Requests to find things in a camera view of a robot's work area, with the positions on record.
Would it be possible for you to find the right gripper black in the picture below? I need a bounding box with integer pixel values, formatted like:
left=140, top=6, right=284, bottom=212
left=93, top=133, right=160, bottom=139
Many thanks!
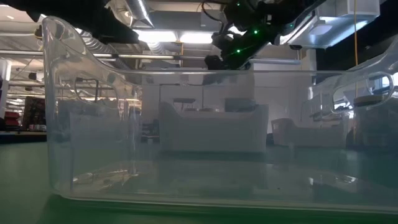
left=203, top=27, right=280, bottom=71

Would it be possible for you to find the fluorescent ceiling light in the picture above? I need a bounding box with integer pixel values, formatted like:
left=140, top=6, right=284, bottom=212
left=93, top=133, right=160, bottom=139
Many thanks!
left=135, top=29, right=215, bottom=44

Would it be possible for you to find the horizontal metal ceiling pipe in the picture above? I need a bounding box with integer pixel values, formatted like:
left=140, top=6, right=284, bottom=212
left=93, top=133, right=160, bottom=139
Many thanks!
left=0, top=49, right=302, bottom=66

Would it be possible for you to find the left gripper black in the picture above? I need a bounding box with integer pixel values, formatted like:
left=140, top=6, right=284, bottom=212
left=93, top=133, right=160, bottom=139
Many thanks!
left=88, top=0, right=141, bottom=45

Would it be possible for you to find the silver round ventilation duct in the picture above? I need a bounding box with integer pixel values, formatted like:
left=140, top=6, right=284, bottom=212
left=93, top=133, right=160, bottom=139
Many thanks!
left=124, top=0, right=155, bottom=29
left=74, top=27, right=131, bottom=70

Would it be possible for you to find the black aluminium table frame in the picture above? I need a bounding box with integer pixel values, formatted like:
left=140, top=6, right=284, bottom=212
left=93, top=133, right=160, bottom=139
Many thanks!
left=0, top=131, right=47, bottom=144

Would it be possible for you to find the dark small background table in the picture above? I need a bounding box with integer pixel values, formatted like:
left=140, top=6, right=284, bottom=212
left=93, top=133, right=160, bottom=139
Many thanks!
left=172, top=97, right=197, bottom=111

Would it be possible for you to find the large rectangular air duct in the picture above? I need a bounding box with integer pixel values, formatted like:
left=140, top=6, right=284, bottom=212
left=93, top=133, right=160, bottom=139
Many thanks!
left=273, top=0, right=382, bottom=50

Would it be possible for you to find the large clear plastic bin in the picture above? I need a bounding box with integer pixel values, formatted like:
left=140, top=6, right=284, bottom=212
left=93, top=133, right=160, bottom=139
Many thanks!
left=42, top=15, right=398, bottom=215

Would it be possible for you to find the yellow hanging cable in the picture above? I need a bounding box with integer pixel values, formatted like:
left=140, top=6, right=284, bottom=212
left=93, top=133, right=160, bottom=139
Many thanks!
left=353, top=0, right=358, bottom=97

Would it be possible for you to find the red storage shelf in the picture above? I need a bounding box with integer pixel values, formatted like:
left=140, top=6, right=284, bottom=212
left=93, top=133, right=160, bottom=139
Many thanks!
left=4, top=96, right=47, bottom=131

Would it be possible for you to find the white cutting board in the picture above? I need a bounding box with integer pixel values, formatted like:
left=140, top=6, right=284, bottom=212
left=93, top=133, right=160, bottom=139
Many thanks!
left=158, top=101, right=270, bottom=153

